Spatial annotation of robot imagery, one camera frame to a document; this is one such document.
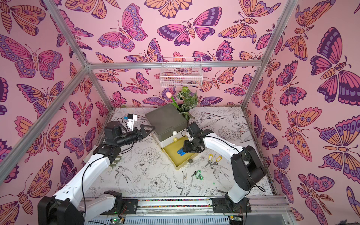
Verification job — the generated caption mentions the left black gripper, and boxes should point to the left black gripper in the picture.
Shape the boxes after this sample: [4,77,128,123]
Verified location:
[116,126,155,148]

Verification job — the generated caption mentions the keys with yellow tag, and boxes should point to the keys with yellow tag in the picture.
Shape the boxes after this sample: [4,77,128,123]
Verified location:
[205,154,213,167]

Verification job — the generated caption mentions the yellow bottom drawer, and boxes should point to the yellow bottom drawer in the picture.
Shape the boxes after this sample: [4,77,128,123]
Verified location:
[162,137,198,171]

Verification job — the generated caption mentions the green three-drawer cabinet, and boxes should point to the green three-drawer cabinet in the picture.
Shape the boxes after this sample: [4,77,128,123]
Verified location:
[145,104,187,148]

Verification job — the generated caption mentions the key with green tag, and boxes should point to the key with green tag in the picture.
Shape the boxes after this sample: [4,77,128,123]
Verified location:
[191,170,203,181]

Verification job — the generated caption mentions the key with blue tag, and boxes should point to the key with blue tag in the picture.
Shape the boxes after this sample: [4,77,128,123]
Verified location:
[177,148,186,156]

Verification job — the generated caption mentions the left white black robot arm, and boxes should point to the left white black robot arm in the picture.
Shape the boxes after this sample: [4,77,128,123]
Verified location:
[37,121,155,225]

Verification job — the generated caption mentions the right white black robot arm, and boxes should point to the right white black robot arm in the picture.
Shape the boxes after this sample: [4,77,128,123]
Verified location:
[183,122,266,206]

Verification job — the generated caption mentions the pink tulip flower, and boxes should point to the pink tulip flower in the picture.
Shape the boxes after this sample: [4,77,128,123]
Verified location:
[166,91,180,111]

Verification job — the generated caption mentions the green white cloth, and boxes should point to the green white cloth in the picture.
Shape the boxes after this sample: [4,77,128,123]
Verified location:
[110,162,121,170]

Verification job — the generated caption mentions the potted green plant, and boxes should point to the potted green plant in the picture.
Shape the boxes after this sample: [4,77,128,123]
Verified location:
[178,87,198,121]

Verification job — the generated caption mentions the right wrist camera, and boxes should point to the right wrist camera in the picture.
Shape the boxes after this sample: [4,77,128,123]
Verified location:
[187,122,213,138]

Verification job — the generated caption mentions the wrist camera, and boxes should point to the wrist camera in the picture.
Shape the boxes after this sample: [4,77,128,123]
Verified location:
[187,122,213,138]
[124,114,138,131]

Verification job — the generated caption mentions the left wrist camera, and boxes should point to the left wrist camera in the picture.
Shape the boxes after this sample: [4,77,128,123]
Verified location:
[124,114,138,131]

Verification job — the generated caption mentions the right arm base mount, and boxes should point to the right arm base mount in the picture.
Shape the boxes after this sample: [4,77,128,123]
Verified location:
[211,197,252,214]

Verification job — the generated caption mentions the white wire wall basket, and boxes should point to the white wire wall basket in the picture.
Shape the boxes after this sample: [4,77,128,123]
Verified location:
[158,56,203,88]

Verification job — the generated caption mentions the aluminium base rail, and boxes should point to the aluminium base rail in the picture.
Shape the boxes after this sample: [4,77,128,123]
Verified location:
[60,195,290,216]

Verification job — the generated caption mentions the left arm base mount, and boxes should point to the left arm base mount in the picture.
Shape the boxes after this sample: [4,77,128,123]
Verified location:
[85,191,139,223]

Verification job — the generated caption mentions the aluminium cage frame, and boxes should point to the aluminium cage frame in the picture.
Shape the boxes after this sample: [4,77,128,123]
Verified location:
[1,1,298,182]

